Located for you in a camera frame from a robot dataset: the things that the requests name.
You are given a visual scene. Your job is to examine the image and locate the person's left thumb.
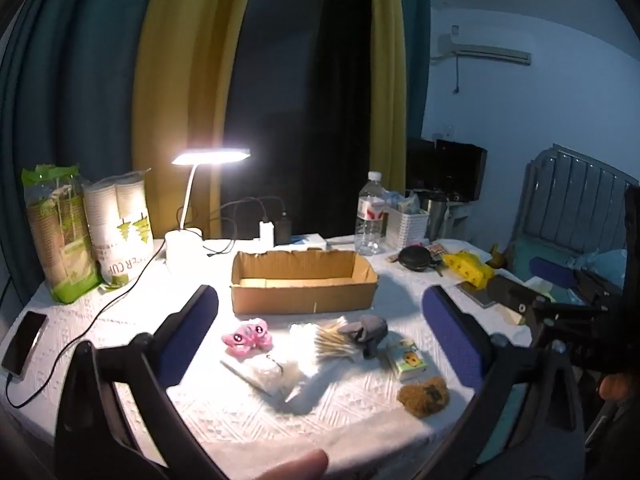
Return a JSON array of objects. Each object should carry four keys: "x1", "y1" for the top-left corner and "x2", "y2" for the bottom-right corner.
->
[{"x1": 257, "y1": 450, "x2": 329, "y2": 480}]

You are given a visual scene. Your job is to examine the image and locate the person's right hand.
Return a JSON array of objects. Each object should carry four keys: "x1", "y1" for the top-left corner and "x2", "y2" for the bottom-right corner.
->
[{"x1": 599, "y1": 374, "x2": 634, "y2": 402}]

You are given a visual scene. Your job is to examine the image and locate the open cardboard box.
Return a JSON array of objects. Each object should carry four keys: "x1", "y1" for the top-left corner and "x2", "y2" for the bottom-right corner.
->
[{"x1": 231, "y1": 249, "x2": 378, "y2": 315}]

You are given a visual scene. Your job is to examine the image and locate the grey padded headboard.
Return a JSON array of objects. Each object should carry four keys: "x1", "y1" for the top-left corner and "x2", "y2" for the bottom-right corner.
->
[{"x1": 510, "y1": 144, "x2": 639, "y2": 263}]

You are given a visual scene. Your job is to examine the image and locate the white power strip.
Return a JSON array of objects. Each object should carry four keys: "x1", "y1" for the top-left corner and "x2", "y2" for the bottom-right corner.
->
[{"x1": 291, "y1": 233, "x2": 328, "y2": 250}]

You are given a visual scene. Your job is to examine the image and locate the brown fuzzy plush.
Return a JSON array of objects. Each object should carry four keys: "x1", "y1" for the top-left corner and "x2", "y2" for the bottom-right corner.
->
[{"x1": 397, "y1": 376, "x2": 450, "y2": 418}]

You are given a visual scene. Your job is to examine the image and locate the white power adapter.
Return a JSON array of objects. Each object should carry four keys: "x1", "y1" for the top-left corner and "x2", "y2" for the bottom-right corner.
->
[{"x1": 259, "y1": 219, "x2": 274, "y2": 250}]

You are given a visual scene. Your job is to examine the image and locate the white desk lamp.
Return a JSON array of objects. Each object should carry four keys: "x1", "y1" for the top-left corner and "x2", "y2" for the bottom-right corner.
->
[{"x1": 165, "y1": 148, "x2": 250, "y2": 269}]

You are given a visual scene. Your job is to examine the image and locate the paper cups sleeve white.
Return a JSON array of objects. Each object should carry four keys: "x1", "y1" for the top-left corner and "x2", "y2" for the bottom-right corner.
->
[{"x1": 82, "y1": 170, "x2": 154, "y2": 288}]

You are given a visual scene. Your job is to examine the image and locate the small green tissue pack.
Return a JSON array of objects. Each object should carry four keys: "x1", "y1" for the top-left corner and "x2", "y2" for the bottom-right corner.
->
[{"x1": 385, "y1": 339, "x2": 428, "y2": 382}]

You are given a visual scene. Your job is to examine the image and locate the patterned small card box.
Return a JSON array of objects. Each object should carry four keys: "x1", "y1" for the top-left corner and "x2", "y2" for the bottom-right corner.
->
[{"x1": 427, "y1": 243, "x2": 449, "y2": 259}]

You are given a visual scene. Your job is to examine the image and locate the clear plastic bag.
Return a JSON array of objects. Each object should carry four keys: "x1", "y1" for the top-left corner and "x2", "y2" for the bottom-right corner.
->
[{"x1": 220, "y1": 353, "x2": 320, "y2": 402}]

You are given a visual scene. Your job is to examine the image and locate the cotton swabs bag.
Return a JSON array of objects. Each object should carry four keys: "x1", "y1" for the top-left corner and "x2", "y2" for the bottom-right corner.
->
[{"x1": 288, "y1": 316, "x2": 362, "y2": 377}]

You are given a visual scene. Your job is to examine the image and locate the steel thermos mug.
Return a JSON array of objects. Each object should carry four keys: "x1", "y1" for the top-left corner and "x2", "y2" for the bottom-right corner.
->
[{"x1": 425, "y1": 196, "x2": 448, "y2": 242}]

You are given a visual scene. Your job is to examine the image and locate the yellow curtain right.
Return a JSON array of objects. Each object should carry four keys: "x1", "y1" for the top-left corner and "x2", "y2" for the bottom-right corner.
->
[{"x1": 370, "y1": 0, "x2": 407, "y2": 192}]

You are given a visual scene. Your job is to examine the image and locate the white air conditioner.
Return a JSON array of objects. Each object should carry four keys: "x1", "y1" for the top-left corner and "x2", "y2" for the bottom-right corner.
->
[{"x1": 437, "y1": 35, "x2": 533, "y2": 66}]

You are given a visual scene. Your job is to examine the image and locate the black charging cable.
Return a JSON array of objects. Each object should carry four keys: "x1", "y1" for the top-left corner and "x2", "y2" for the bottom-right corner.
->
[{"x1": 4, "y1": 238, "x2": 170, "y2": 409}]

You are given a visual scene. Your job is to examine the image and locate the teal curtain left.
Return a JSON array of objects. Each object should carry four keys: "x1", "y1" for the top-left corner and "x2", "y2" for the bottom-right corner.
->
[{"x1": 1, "y1": 0, "x2": 150, "y2": 302}]

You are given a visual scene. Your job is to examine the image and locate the black monitor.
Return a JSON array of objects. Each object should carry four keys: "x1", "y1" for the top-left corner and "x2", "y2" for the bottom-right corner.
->
[{"x1": 406, "y1": 139, "x2": 487, "y2": 203}]

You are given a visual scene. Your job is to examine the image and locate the white lattice basket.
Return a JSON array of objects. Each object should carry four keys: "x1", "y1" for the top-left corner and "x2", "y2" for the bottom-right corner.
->
[{"x1": 386, "y1": 192, "x2": 430, "y2": 250}]

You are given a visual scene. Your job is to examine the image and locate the paper cups sleeve green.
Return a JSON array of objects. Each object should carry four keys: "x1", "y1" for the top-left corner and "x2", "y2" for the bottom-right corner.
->
[{"x1": 22, "y1": 165, "x2": 101, "y2": 304}]

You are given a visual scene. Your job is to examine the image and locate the black smartphone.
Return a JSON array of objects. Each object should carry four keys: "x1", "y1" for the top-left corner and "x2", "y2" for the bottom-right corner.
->
[{"x1": 1, "y1": 311, "x2": 48, "y2": 380}]

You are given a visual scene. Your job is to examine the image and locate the black round pouch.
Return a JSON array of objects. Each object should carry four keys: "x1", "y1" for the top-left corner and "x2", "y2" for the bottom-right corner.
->
[{"x1": 397, "y1": 245, "x2": 433, "y2": 272}]

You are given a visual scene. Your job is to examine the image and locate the black power adapter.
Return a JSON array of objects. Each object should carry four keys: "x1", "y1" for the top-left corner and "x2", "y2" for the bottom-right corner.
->
[{"x1": 274, "y1": 211, "x2": 292, "y2": 246}]

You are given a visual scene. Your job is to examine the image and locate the grey dotted sock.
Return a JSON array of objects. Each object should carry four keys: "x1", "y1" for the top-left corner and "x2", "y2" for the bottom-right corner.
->
[{"x1": 337, "y1": 314, "x2": 388, "y2": 360}]

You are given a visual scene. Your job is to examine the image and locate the plastic water bottle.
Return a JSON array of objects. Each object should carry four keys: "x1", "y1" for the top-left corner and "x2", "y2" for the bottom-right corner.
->
[{"x1": 354, "y1": 171, "x2": 386, "y2": 256}]

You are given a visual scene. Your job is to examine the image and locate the white lace tablecloth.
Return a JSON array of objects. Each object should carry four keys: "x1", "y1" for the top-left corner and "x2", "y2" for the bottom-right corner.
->
[{"x1": 1, "y1": 254, "x2": 532, "y2": 479}]

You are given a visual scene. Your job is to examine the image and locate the pink plush toy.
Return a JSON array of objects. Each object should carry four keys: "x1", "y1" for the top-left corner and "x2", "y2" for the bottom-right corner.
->
[{"x1": 221, "y1": 318, "x2": 273, "y2": 359}]

